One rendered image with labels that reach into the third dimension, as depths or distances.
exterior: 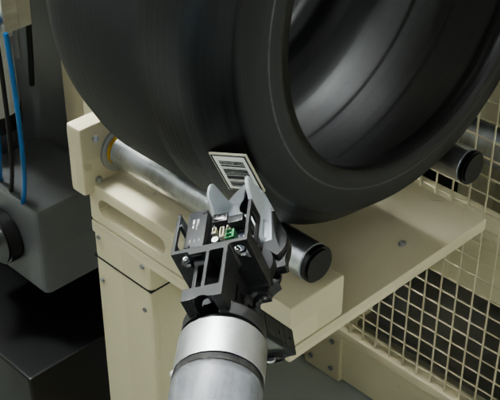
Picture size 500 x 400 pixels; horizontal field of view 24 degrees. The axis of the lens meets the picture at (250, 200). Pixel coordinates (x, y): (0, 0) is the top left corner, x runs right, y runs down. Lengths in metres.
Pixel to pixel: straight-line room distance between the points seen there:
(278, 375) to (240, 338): 1.53
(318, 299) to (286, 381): 1.16
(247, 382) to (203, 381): 0.04
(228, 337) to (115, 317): 0.88
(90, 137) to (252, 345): 0.57
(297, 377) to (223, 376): 1.55
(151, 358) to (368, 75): 0.56
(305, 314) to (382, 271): 0.17
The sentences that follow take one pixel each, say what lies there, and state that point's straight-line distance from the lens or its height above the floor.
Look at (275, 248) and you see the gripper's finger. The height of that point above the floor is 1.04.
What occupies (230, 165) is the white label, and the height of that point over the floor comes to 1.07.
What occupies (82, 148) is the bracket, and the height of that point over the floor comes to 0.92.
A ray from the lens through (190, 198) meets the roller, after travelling 1.35.
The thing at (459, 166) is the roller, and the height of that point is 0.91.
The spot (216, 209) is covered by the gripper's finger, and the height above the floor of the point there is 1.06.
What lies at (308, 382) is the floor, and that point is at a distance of 2.44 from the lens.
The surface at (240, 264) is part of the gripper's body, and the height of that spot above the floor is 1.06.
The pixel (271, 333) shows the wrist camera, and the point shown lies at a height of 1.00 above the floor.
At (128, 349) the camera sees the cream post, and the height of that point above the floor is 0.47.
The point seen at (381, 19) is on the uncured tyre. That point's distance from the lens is 1.56.
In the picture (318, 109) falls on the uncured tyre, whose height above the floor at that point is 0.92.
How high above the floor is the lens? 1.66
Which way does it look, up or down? 34 degrees down
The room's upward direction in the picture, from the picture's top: straight up
